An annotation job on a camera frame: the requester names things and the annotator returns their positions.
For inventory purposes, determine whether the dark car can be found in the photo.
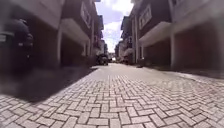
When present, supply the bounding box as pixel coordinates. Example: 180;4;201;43
95;53;111;66

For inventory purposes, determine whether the grey brick paved street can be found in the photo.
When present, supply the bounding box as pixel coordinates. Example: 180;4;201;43
0;62;224;128

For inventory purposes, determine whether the row of buildings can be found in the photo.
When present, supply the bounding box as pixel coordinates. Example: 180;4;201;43
114;0;224;74
0;0;109;73

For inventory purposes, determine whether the dark parked vehicle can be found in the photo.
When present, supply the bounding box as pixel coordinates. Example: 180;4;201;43
0;18;35;75

